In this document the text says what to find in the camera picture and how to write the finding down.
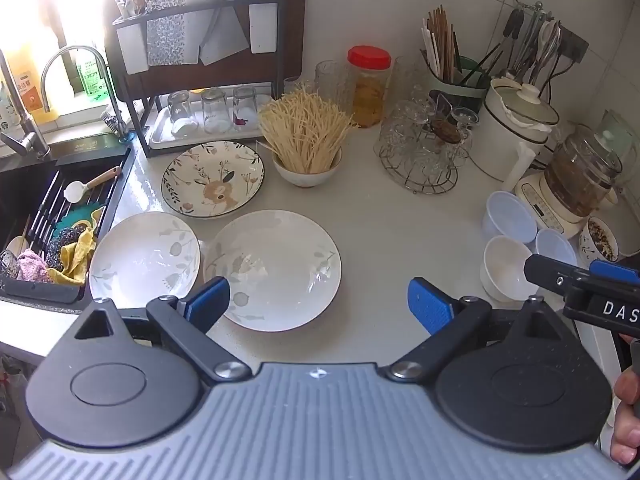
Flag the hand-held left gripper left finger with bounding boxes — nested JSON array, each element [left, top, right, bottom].
[[75, 276, 252, 383]]

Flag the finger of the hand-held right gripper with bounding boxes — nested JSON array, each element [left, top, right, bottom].
[[524, 254, 591, 293], [590, 259, 640, 286]]

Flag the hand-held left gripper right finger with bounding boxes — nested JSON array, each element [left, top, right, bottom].
[[390, 277, 571, 382]]

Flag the small white bowl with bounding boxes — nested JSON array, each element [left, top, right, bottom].
[[480, 235, 536, 303]]

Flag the white grey-leaf plate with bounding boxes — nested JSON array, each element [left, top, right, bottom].
[[202, 210, 343, 333], [89, 211, 202, 311]]

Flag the floral deer print plate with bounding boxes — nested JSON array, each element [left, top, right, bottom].
[[162, 141, 265, 219]]

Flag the person's right hand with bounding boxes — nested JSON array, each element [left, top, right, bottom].
[[611, 367, 640, 465]]

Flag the pale blue plastic bowl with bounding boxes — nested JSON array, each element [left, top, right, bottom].
[[535, 228, 578, 268], [482, 191, 538, 251]]

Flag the bowl with speckled contents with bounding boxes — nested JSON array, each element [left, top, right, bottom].
[[580, 216, 620, 262]]

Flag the glass kettle on cream base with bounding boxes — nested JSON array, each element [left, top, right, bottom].
[[515, 125, 626, 238]]

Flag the yellow dish cloth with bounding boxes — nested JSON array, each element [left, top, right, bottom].
[[47, 227, 97, 287]]

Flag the white lidded ceramic pot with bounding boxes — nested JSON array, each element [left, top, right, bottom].
[[470, 77, 561, 183]]

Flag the teal silicone mat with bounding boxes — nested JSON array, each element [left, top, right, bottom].
[[57, 205, 106, 231]]

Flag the dark steel wool scrubber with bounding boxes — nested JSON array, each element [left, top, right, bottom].
[[45, 225, 88, 271]]

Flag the white speckled noodle bowl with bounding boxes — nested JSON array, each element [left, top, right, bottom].
[[272, 147, 343, 188]]

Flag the white drain tray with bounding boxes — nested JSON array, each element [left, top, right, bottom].
[[150, 92, 273, 151]]

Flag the purple scrubbing pad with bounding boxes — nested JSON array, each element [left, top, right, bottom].
[[16, 252, 52, 283]]

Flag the roll-up sink drying rack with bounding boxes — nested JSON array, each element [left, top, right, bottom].
[[20, 170, 117, 256]]

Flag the clear drinking glass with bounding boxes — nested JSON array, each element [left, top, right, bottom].
[[167, 91, 198, 136], [201, 87, 232, 133]]

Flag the green chopstick holder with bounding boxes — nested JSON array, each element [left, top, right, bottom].
[[425, 55, 490, 107]]

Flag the clear glass with red print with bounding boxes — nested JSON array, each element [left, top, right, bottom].
[[232, 86, 259, 128]]

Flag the white bowl of noodles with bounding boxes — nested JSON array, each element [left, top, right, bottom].
[[257, 85, 358, 173]]

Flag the black kitchen sink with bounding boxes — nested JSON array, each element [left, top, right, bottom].
[[0, 135, 137, 306]]

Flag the red-lidded clear jar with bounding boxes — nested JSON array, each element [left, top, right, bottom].
[[347, 46, 392, 128]]

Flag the hanging kitchen utensils rack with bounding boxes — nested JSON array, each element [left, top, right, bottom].
[[500, 2, 591, 87]]

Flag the ribbed glass tumbler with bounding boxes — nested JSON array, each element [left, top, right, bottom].
[[315, 60, 354, 111]]

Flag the green detergent bottle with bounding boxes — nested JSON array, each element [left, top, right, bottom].
[[77, 57, 108, 101]]

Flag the curved steel kitchen faucet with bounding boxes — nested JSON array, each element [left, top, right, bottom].
[[40, 45, 130, 140]]

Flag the orange detergent bottle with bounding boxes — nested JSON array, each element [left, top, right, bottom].
[[12, 57, 51, 123]]

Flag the white cutting board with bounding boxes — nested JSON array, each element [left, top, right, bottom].
[[200, 0, 251, 66]]

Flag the dark metal dish rack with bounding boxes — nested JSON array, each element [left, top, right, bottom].
[[105, 0, 308, 158]]

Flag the white cutlery holder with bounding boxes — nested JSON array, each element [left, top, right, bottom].
[[249, 0, 279, 54]]

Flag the grey patterned cutting board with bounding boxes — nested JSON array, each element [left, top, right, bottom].
[[145, 0, 193, 67]]

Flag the wire rack of glass cups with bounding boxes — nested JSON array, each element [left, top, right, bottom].
[[375, 90, 473, 195]]

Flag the white dish brush, wooden handle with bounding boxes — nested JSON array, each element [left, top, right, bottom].
[[65, 166, 122, 204]]

